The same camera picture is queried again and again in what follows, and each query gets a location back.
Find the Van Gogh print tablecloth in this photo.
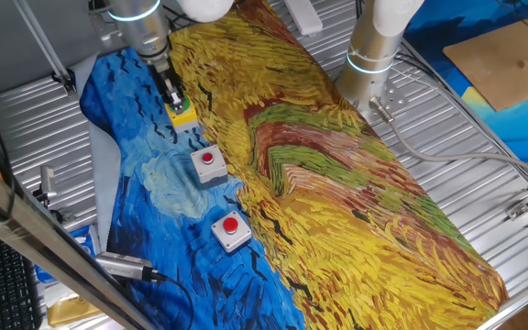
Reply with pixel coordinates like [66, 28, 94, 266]
[69, 0, 511, 330]

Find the gold paper package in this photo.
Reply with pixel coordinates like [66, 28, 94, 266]
[46, 295, 103, 327]

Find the blue tissue pack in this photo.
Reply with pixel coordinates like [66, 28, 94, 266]
[34, 224, 103, 283]

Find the blue painted cloth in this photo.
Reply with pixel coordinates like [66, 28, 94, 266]
[403, 0, 528, 164]

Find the yellow box green mushroom button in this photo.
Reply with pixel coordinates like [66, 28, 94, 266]
[164, 93, 200, 134]

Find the white power strip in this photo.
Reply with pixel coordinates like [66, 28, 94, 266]
[282, 0, 324, 37]

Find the black keyboard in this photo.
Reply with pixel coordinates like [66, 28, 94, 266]
[0, 219, 43, 330]

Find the brown cardboard sheet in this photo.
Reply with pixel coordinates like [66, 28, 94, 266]
[442, 11, 528, 113]

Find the grey metal rod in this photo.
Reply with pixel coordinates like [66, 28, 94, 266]
[12, 0, 78, 98]

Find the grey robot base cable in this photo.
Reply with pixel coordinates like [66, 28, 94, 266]
[368, 96, 528, 183]

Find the black clamp tool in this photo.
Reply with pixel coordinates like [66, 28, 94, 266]
[33, 164, 77, 222]

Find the silver camera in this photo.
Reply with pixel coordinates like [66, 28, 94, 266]
[94, 251, 165, 282]

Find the grey box raised red button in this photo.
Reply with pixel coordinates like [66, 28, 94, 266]
[210, 210, 253, 254]

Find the black camera cable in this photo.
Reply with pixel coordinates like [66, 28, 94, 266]
[153, 272, 195, 330]

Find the aluminium frame bar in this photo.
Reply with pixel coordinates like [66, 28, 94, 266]
[0, 146, 155, 330]

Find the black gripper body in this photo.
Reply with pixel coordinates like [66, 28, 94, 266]
[149, 55, 181, 95]

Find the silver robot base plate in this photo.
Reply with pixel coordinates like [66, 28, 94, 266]
[359, 84, 408, 125]

